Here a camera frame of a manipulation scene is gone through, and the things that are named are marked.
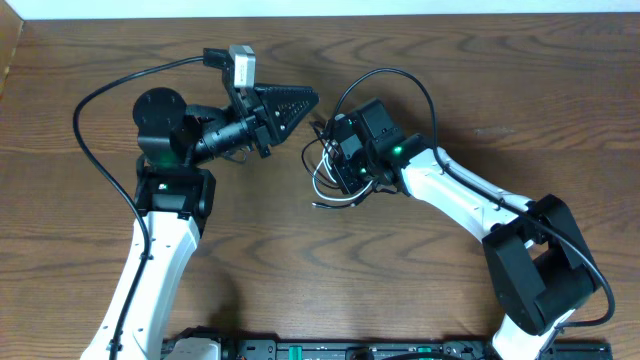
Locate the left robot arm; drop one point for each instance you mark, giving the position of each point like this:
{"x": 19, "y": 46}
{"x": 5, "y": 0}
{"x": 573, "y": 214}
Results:
{"x": 174, "y": 197}

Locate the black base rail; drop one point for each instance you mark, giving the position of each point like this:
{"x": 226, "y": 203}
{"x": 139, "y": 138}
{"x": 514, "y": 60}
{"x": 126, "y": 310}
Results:
{"x": 209, "y": 343}

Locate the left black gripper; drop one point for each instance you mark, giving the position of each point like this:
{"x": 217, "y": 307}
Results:
{"x": 266, "y": 115}

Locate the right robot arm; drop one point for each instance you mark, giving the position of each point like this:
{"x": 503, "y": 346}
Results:
{"x": 540, "y": 267}

